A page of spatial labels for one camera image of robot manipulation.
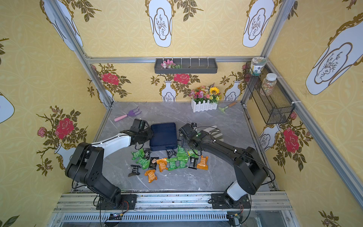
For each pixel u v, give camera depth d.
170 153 0.90
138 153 0.90
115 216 0.73
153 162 0.87
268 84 0.72
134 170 0.84
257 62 0.84
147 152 0.91
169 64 0.88
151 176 0.82
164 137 0.95
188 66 0.92
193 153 0.74
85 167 0.46
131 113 1.16
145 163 0.87
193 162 0.86
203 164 0.86
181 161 0.87
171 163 0.86
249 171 0.43
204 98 1.06
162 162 0.88
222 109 1.17
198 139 0.59
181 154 0.92
